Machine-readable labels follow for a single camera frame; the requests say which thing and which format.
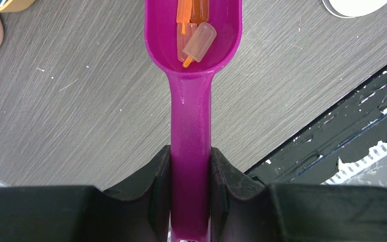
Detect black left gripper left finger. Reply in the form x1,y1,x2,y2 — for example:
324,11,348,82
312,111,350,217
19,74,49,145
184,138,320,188
0,145,171,241

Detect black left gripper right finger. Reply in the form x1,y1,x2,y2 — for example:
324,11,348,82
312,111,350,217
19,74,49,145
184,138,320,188
211,148,387,241

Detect magenta plastic scoop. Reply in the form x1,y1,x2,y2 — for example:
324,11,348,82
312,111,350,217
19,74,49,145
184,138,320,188
144,1,242,241

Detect pale pink popsicle candy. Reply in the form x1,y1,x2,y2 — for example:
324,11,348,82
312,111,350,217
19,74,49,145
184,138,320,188
182,22,217,68

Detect orange popsicle candy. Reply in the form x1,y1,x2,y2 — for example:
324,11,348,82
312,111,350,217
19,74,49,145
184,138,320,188
176,0,192,35

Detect clear round jar lid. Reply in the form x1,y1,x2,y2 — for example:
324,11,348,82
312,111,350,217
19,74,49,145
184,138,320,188
321,0,387,19

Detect yellow tray with ball lollipops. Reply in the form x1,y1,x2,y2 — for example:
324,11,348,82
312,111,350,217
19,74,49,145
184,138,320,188
0,0,35,13

